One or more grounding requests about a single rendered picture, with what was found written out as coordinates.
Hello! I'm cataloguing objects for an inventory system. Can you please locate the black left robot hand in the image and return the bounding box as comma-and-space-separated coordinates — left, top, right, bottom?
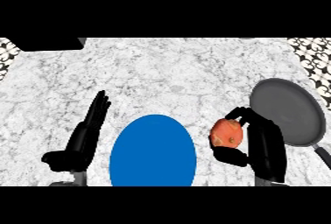
40, 89, 112, 173

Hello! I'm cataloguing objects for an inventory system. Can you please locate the dark grey frying pan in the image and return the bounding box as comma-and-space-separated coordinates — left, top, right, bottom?
248, 77, 331, 171

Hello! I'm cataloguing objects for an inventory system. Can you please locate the blue plate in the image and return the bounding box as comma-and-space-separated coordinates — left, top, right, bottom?
108, 114, 198, 187

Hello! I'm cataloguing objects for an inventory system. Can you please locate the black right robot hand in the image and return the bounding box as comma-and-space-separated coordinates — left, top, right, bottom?
211, 106, 286, 184

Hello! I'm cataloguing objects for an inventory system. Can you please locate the black appliance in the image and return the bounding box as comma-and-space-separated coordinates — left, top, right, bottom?
9, 37, 88, 53

